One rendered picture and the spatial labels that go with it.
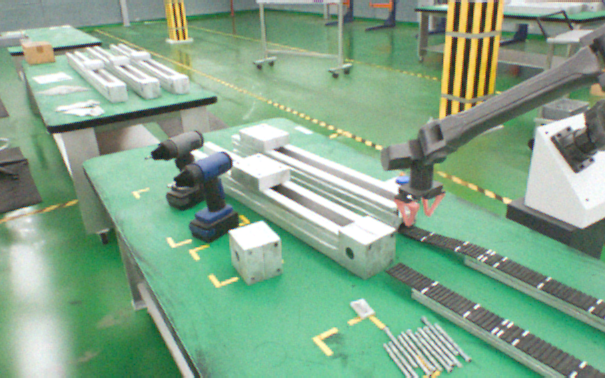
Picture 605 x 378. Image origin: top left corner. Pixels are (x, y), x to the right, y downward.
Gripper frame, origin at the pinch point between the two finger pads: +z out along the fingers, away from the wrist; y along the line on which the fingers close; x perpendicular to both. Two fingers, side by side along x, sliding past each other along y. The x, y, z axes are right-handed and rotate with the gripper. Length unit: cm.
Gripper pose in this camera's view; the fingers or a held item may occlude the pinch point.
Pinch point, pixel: (418, 217)
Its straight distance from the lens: 127.4
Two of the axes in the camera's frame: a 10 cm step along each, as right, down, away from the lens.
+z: 0.4, 9.1, 4.2
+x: 6.0, 3.1, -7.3
